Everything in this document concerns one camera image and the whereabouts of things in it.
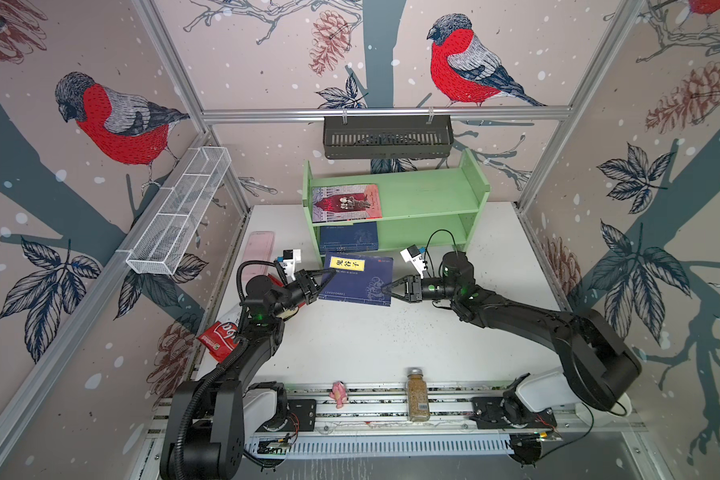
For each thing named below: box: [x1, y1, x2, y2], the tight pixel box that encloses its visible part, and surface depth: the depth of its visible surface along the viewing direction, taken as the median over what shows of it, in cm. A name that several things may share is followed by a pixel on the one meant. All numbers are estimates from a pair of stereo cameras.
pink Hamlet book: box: [312, 184, 383, 223], surface depth 85 cm
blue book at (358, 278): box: [319, 253, 393, 307], surface depth 77 cm
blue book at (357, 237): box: [319, 221, 379, 254], surface depth 94 cm
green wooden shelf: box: [302, 149, 490, 269], surface depth 90 cm
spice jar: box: [406, 367, 431, 423], surface depth 74 cm
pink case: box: [242, 231, 275, 286], surface depth 109 cm
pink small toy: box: [329, 380, 349, 409], surface depth 77 cm
